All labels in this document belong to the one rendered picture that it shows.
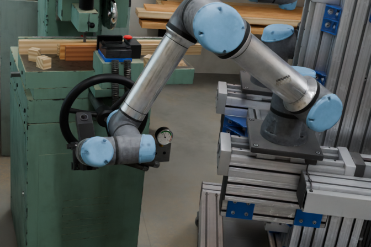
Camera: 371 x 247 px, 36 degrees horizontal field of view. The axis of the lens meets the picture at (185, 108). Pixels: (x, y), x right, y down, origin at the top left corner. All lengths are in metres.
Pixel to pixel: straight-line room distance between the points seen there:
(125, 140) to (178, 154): 1.91
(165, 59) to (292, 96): 0.36
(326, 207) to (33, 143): 0.99
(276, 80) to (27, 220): 1.11
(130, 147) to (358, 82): 0.84
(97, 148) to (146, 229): 1.31
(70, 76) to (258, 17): 2.52
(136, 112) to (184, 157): 1.80
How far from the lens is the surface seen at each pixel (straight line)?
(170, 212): 2.84
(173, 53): 1.53
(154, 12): 4.03
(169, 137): 2.07
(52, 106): 1.97
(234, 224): 2.46
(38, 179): 2.09
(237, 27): 1.39
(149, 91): 1.55
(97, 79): 1.76
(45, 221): 2.20
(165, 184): 3.06
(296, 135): 1.77
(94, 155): 1.43
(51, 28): 2.24
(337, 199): 1.76
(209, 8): 1.38
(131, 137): 1.49
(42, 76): 1.93
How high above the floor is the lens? 1.57
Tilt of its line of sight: 23 degrees down
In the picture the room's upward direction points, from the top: 7 degrees clockwise
